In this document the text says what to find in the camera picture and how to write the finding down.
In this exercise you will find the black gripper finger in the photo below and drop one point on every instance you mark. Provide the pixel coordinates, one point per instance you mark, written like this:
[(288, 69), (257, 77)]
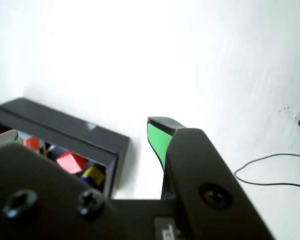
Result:
[(40, 200), (205, 170)]

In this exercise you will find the red cube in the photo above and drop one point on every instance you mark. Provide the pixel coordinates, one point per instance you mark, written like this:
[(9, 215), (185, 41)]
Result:
[(70, 162)]

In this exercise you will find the yellow cube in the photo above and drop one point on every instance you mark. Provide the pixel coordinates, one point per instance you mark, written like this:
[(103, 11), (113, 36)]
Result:
[(93, 172)]

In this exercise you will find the black cardboard box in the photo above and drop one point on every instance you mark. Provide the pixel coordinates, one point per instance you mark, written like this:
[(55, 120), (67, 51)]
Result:
[(65, 140)]

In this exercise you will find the black open box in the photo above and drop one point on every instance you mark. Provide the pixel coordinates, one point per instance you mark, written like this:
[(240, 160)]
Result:
[(65, 122)]

